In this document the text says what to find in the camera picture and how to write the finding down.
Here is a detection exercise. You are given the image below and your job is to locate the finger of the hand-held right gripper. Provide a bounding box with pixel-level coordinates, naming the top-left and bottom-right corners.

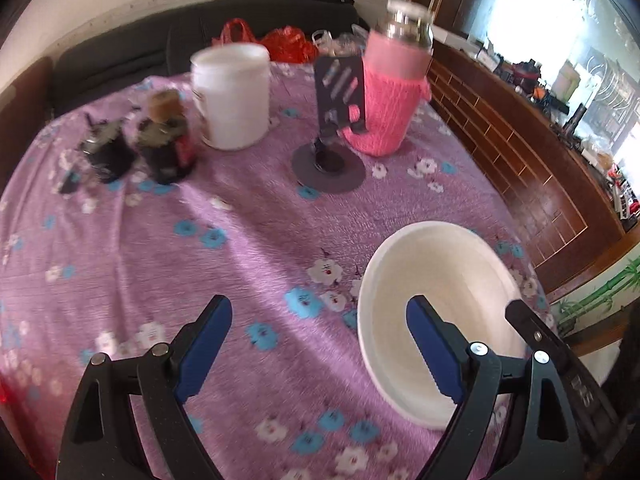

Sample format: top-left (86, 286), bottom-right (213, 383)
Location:
top-left (505, 300), bottom-right (569, 362)

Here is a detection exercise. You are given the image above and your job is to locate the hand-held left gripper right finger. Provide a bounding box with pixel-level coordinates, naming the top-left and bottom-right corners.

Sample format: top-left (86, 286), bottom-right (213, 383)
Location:
top-left (405, 295), bottom-right (584, 480)

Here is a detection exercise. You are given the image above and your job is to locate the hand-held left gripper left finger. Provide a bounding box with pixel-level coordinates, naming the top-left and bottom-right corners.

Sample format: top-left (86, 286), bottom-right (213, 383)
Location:
top-left (56, 295), bottom-right (234, 480)

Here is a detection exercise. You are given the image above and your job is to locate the wide white bowl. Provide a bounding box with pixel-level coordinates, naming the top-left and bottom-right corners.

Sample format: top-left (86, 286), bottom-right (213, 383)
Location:
top-left (356, 220), bottom-right (527, 430)

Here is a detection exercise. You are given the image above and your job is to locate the bamboo print panel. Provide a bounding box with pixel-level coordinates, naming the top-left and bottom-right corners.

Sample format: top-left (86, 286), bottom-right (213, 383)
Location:
top-left (554, 252), bottom-right (640, 333)

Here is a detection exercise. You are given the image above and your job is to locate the purple floral tablecloth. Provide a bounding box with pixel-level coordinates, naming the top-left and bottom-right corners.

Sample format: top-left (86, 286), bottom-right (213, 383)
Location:
top-left (0, 60), bottom-right (563, 480)

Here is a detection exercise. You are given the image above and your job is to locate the brown wooden cabinet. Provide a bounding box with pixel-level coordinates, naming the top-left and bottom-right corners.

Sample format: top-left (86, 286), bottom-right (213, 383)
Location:
top-left (406, 0), bottom-right (640, 303)

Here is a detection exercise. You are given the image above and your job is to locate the dark bottle with cork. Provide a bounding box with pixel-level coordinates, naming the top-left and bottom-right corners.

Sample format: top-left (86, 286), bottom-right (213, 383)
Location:
top-left (136, 89), bottom-right (197, 184)

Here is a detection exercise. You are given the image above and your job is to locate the grey phone stand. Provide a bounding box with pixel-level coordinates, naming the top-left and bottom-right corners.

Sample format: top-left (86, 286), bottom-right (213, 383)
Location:
top-left (291, 55), bottom-right (367, 195)

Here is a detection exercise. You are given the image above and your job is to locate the dark jar with metal clasp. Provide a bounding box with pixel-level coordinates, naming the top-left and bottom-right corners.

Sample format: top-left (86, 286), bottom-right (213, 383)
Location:
top-left (79, 119), bottom-right (137, 184)

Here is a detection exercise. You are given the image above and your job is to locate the clutter on cabinet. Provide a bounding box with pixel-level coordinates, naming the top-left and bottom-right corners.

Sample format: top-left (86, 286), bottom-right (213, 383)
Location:
top-left (492, 45), bottom-right (640, 221)

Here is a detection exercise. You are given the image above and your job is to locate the white plastic jar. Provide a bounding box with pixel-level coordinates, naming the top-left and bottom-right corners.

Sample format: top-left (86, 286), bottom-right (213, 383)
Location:
top-left (190, 42), bottom-right (272, 151)

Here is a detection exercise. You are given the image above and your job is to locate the pink knitted-sleeve thermos bottle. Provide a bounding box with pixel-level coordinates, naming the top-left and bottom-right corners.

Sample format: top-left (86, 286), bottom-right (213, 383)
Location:
top-left (341, 0), bottom-right (436, 157)

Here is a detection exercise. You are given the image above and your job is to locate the white flat box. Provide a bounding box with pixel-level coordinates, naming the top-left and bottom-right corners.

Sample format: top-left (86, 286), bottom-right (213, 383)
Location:
top-left (434, 26), bottom-right (498, 63)

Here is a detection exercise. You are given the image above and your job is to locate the bright window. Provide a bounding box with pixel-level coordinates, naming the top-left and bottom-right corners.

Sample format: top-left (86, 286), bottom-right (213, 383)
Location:
top-left (465, 0), bottom-right (640, 161)

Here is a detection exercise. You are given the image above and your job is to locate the black sofa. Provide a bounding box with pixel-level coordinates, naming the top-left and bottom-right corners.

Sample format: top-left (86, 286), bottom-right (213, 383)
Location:
top-left (49, 0), bottom-right (372, 117)

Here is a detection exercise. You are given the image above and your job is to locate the red plastic bag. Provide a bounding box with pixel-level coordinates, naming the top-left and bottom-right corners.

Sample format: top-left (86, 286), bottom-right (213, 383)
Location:
top-left (211, 18), bottom-right (319, 64)

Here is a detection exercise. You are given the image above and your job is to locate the clear plastic container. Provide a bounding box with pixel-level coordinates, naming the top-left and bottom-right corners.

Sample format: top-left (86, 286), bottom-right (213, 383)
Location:
top-left (311, 29), bottom-right (368, 59)

